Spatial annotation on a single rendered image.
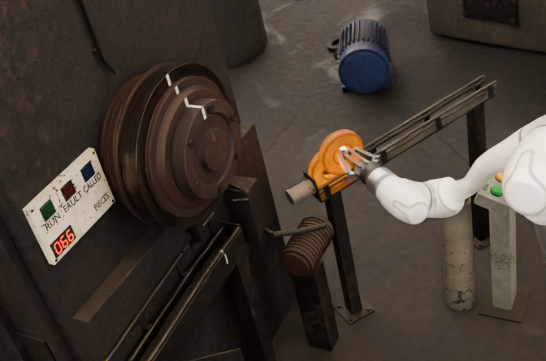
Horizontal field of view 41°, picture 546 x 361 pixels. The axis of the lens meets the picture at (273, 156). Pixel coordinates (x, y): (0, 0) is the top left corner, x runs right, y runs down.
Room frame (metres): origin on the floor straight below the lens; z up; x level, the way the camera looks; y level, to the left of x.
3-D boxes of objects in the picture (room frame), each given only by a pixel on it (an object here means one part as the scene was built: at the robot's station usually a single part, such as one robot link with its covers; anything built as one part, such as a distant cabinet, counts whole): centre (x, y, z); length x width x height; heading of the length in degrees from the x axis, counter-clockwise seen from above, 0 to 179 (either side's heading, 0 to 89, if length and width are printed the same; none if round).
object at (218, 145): (1.73, 0.17, 1.11); 0.28 x 0.06 x 0.28; 146
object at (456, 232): (1.99, -0.59, 0.26); 0.12 x 0.12 x 0.52
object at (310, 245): (1.98, -0.05, 0.27); 0.22 x 0.13 x 0.53; 146
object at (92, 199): (1.57, 0.53, 1.15); 0.26 x 0.02 x 0.18; 146
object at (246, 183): (1.99, 0.13, 0.68); 0.11 x 0.08 x 0.24; 56
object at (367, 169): (1.83, -0.28, 0.84); 0.09 x 0.08 x 0.07; 21
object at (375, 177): (1.76, -0.30, 0.83); 0.09 x 0.06 x 0.09; 111
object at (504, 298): (1.93, -0.74, 0.31); 0.24 x 0.16 x 0.62; 146
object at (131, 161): (1.79, 0.25, 1.11); 0.47 x 0.06 x 0.47; 146
